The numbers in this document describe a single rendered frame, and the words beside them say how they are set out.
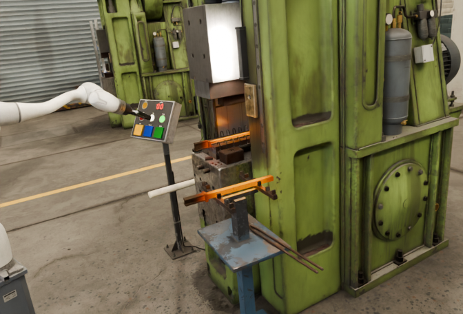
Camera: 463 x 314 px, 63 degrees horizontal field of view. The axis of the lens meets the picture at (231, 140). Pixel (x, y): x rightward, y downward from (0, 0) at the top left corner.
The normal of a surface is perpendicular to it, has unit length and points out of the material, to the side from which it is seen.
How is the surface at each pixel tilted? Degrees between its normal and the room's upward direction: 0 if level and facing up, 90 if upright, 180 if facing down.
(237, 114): 90
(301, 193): 90
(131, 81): 90
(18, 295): 90
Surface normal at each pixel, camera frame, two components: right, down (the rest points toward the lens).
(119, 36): 0.38, 0.22
